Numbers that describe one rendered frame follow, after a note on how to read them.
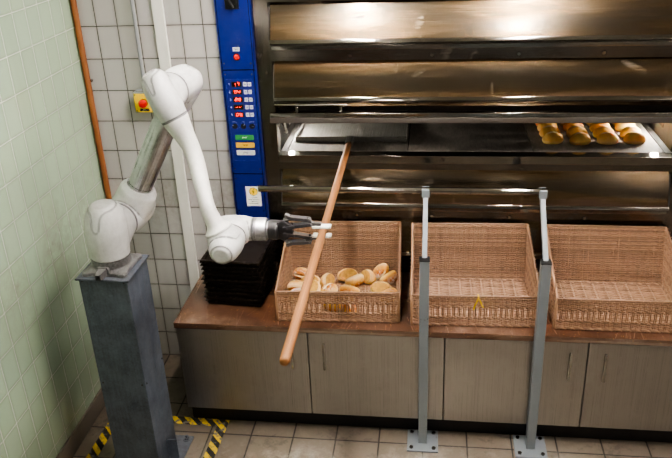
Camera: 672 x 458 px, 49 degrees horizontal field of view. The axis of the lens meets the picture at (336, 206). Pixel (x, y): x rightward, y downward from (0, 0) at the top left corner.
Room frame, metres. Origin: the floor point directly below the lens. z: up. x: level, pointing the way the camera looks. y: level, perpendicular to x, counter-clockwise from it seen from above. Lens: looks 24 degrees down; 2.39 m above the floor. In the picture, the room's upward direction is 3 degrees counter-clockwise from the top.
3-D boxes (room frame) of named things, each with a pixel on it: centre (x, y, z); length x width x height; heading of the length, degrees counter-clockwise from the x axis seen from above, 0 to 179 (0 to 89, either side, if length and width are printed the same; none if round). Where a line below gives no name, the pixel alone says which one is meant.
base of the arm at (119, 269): (2.58, 0.90, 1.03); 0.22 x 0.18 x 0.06; 170
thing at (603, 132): (3.54, -1.27, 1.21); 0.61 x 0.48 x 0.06; 172
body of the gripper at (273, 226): (2.48, 0.21, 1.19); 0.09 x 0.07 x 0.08; 82
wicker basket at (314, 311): (3.00, -0.01, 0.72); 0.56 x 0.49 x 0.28; 84
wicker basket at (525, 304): (2.92, -0.60, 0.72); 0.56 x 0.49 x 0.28; 83
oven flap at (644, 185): (3.19, -0.63, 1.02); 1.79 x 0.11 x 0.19; 82
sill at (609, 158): (3.21, -0.63, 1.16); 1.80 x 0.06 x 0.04; 82
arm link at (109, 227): (2.61, 0.90, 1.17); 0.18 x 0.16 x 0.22; 166
